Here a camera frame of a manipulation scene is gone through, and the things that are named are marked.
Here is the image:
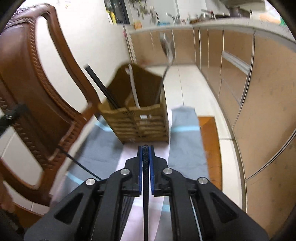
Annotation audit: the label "black chopstick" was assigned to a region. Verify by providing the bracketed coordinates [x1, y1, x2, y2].
[58, 147, 102, 180]
[142, 146, 149, 241]
[84, 64, 119, 109]

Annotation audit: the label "white plastic spoon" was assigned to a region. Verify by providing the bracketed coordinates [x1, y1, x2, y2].
[125, 64, 146, 114]

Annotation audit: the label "stainless steel ladle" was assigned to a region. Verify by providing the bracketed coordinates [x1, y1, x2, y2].
[155, 32, 176, 104]

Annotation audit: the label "beige kitchen cabinets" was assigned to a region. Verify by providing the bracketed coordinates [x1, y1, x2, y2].
[127, 19, 295, 237]

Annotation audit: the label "chrome kitchen faucet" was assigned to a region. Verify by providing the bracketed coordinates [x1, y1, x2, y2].
[166, 13, 181, 25]

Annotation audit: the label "carved brown wooden chair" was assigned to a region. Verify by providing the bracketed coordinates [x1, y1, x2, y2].
[1, 4, 99, 206]

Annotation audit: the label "grey pink striped cloth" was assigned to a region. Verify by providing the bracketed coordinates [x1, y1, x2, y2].
[50, 106, 209, 240]

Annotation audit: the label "wooden slatted utensil holder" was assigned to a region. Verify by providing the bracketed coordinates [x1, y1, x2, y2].
[98, 64, 169, 144]

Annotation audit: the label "yellow detergent bottle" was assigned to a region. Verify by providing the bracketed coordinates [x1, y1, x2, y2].
[109, 11, 117, 25]

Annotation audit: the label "yellow box on counter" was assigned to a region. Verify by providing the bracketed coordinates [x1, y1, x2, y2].
[133, 20, 142, 30]

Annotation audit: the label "black frying pan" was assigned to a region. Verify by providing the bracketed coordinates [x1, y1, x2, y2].
[201, 9, 230, 20]

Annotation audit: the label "black cooking pot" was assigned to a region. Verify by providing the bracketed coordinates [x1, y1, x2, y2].
[227, 6, 252, 18]

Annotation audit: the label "orange plastic bag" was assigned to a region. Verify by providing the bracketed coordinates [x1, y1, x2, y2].
[259, 13, 281, 24]

